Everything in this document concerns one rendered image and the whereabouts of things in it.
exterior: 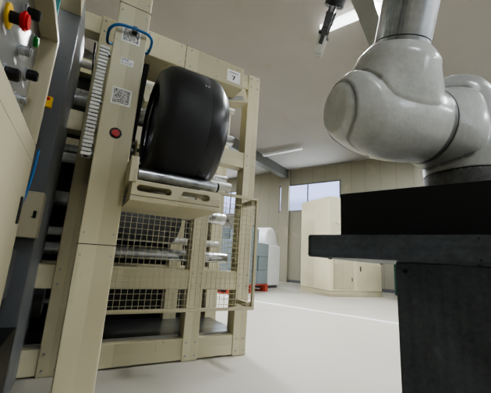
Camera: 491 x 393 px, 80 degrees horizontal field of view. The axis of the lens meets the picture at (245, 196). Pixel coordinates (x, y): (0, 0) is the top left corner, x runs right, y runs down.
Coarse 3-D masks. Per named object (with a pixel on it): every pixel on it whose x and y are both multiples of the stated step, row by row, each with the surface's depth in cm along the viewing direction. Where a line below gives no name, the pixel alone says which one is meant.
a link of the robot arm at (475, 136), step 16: (448, 80) 61; (464, 80) 60; (480, 80) 59; (464, 96) 57; (480, 96) 57; (464, 112) 55; (480, 112) 56; (464, 128) 55; (480, 128) 56; (464, 144) 56; (480, 144) 56; (432, 160) 59; (448, 160) 58; (464, 160) 57; (480, 160) 56
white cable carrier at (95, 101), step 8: (104, 48) 121; (104, 56) 120; (104, 64) 120; (96, 72) 118; (104, 72) 119; (96, 80) 117; (96, 88) 117; (96, 96) 116; (96, 104) 116; (88, 112) 114; (96, 112) 116; (88, 120) 114; (96, 120) 115; (88, 128) 113; (88, 136) 113; (88, 144) 112; (80, 152) 111; (88, 152) 112
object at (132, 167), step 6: (132, 156) 108; (132, 162) 107; (138, 162) 108; (132, 168) 107; (138, 168) 111; (126, 174) 114; (132, 174) 107; (126, 180) 111; (132, 180) 106; (126, 186) 116; (126, 192) 126
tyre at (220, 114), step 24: (168, 72) 120; (192, 72) 126; (168, 96) 112; (192, 96) 115; (216, 96) 121; (144, 120) 149; (168, 120) 111; (192, 120) 113; (216, 120) 118; (144, 144) 149; (168, 144) 112; (192, 144) 115; (216, 144) 120; (168, 168) 118; (192, 168) 121; (216, 168) 128
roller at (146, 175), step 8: (144, 168) 114; (144, 176) 113; (152, 176) 114; (160, 176) 115; (168, 176) 117; (176, 176) 119; (184, 176) 121; (176, 184) 119; (184, 184) 120; (192, 184) 121; (200, 184) 123; (208, 184) 125; (216, 184) 127; (216, 192) 128
